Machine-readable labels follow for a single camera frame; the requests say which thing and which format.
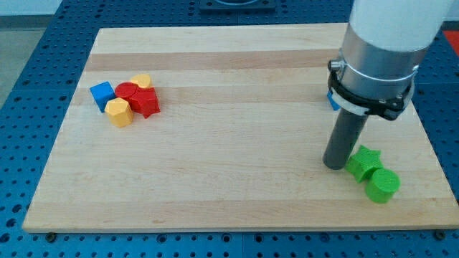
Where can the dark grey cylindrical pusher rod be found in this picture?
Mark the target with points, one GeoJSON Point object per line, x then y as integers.
{"type": "Point", "coordinates": [345, 134]}

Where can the black end effector clamp ring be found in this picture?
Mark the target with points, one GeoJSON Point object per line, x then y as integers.
{"type": "Point", "coordinates": [357, 103]}

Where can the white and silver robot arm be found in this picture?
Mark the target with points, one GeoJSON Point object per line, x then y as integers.
{"type": "Point", "coordinates": [374, 74]}

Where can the blue triangle block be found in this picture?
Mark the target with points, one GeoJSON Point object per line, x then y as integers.
{"type": "Point", "coordinates": [334, 105]}

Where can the green star block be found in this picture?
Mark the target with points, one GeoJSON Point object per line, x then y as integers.
{"type": "Point", "coordinates": [364, 163]}

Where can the green cylinder block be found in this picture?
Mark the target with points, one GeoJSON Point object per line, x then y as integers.
{"type": "Point", "coordinates": [382, 185]}

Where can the light wooden board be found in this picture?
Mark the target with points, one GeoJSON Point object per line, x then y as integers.
{"type": "Point", "coordinates": [237, 146]}

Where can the red star block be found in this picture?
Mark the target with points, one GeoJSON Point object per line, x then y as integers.
{"type": "Point", "coordinates": [145, 102]}

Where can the yellow heart block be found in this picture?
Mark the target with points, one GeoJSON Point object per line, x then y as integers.
{"type": "Point", "coordinates": [142, 80]}

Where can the red cylinder block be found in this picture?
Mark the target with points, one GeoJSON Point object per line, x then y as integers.
{"type": "Point", "coordinates": [126, 90]}

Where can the yellow hexagon block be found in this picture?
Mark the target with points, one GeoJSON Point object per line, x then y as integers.
{"type": "Point", "coordinates": [119, 112]}

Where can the blue cube block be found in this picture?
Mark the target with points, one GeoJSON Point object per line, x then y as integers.
{"type": "Point", "coordinates": [102, 93]}

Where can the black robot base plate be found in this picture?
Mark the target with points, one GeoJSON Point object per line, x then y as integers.
{"type": "Point", "coordinates": [236, 5]}

